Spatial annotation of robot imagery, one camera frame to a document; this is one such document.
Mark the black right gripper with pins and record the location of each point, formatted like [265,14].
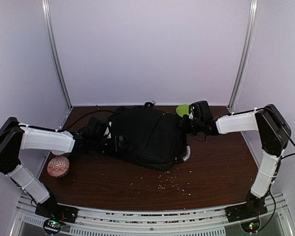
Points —
[184,124]

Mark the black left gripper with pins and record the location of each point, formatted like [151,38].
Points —
[121,148]

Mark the black student backpack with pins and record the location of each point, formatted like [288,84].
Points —
[154,138]

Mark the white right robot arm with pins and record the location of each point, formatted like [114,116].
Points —
[272,128]

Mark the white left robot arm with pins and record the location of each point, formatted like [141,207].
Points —
[16,136]

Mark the green plate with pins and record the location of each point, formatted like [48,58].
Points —
[182,110]

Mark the red patterned bowl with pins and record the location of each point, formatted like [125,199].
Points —
[58,166]

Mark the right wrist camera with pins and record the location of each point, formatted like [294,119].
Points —
[200,110]

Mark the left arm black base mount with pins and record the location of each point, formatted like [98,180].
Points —
[57,212]

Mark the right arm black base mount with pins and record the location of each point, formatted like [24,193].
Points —
[242,212]

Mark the aluminium front rail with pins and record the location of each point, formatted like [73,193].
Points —
[209,221]

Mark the right aluminium frame post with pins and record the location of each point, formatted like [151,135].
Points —
[243,63]

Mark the aluminium frame post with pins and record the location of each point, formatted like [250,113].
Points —
[243,63]
[54,51]

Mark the left aluminium frame post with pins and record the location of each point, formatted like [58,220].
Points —
[54,51]

